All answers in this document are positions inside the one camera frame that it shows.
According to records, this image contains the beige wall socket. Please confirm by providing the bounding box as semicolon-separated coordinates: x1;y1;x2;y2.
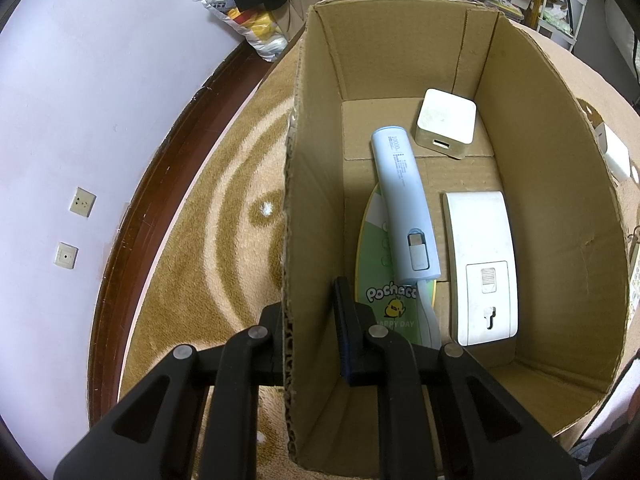
70;187;97;218
55;242;79;269

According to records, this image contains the light blue power bank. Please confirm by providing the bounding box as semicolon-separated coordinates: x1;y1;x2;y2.
371;126;442;348

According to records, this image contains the green Pochacco card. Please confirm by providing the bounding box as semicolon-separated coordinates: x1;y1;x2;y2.
354;182;438;346

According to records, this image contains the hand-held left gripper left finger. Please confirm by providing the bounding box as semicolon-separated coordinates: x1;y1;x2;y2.
54;304;286;480

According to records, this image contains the white trolley cart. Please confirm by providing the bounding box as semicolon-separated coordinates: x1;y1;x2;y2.
537;0;588;53

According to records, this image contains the brown cardboard box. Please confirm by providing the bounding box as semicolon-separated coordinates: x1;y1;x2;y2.
281;0;630;476

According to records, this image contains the white cube charger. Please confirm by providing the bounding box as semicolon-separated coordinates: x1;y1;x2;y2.
413;88;477;161

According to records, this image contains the brown wooden skirting board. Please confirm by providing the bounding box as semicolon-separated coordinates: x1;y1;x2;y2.
89;40;281;428

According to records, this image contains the white air conditioner remote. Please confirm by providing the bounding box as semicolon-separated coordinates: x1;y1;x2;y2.
440;190;519;347

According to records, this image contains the white remote with coloured buttons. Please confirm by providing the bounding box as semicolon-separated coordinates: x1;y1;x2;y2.
627;247;640;306

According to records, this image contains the plastic bag with yellow packets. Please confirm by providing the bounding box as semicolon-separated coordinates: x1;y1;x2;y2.
195;0;291;62

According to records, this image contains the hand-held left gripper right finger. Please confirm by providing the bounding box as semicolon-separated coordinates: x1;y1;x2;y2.
332;276;581;480

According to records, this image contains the white power adapter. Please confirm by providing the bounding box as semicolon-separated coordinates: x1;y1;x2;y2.
595;122;640;183

